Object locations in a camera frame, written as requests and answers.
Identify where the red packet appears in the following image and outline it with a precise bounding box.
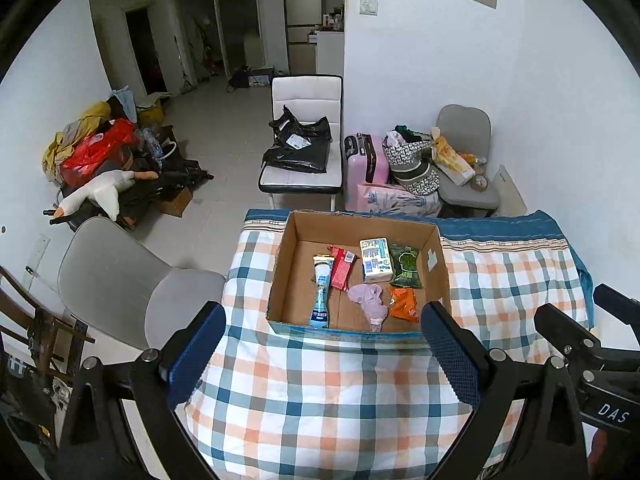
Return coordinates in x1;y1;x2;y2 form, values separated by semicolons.
326;245;361;291

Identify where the long blue packet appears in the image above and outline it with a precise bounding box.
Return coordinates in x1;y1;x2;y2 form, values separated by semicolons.
309;254;335;328

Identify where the patterned tote bag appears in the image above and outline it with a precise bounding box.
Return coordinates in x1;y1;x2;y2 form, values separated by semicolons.
382;132;441;196

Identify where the black equipment pile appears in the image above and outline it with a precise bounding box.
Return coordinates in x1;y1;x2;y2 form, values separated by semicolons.
120;155;213;211

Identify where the orange packet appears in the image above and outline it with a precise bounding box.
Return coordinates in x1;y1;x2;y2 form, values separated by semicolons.
388;286;420;322

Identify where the white flat board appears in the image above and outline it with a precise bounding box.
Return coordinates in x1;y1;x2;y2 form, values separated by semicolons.
492;165;528;217

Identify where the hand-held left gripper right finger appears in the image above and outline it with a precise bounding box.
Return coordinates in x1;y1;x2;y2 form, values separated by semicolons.
421;301;588;480

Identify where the floral pink bag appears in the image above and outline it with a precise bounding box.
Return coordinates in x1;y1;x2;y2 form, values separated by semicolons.
356;182;441;218

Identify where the black plastic bag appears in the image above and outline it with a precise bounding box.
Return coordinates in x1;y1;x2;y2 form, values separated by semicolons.
262;105;332;173

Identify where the light grey chair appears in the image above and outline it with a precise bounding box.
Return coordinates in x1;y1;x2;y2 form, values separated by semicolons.
57;217;227;351

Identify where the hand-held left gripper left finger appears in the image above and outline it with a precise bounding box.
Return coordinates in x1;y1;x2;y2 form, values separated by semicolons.
47;301;227;480

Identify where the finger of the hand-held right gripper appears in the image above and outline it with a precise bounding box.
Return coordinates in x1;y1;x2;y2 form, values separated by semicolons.
534;303;603;361
593;284;640;348

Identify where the pink suitcase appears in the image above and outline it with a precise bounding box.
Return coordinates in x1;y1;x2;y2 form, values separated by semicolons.
343;132;391;211

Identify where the red plastic bag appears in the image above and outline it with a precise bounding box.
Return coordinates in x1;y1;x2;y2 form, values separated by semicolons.
60;119;138;188

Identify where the light blue cloth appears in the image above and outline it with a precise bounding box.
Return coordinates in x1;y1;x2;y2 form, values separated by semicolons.
112;87;138;121

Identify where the yellow white paper pack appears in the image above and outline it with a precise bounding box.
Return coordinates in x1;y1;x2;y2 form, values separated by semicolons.
431;135;476;184

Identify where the black floor bag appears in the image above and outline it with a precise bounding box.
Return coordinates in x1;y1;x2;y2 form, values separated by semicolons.
227;66;276;88

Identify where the white blue carton box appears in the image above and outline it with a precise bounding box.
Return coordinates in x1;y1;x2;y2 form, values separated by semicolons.
359;237;393;283

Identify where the grey cushioned chair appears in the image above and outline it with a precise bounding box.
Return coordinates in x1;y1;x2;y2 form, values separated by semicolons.
432;104;501;218

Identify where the dark green cloth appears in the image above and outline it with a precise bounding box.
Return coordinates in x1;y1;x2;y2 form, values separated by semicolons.
395;125;431;143

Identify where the white padded chair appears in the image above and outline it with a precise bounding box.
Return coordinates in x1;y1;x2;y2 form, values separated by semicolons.
258;75;345;211

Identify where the white goose plush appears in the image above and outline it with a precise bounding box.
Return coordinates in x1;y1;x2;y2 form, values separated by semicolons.
52;169;158;223

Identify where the checked blanket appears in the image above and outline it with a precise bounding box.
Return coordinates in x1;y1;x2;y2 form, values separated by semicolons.
185;227;593;480

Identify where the grey refrigerator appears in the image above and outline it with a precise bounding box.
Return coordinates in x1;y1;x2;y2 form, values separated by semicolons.
282;0;323;73

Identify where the dark wooden chair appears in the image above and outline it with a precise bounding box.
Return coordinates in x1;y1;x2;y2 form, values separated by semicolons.
0;265;96;386

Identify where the purple cloth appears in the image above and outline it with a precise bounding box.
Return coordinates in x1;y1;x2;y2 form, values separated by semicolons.
347;283;390;332

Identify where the green packet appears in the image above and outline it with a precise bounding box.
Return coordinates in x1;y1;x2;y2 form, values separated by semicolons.
389;243;425;289

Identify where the yellow cloth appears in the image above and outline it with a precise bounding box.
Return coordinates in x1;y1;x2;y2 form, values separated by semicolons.
42;101;111;183

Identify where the small brown cardboard box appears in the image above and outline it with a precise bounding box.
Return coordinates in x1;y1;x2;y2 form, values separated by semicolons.
160;187;193;218

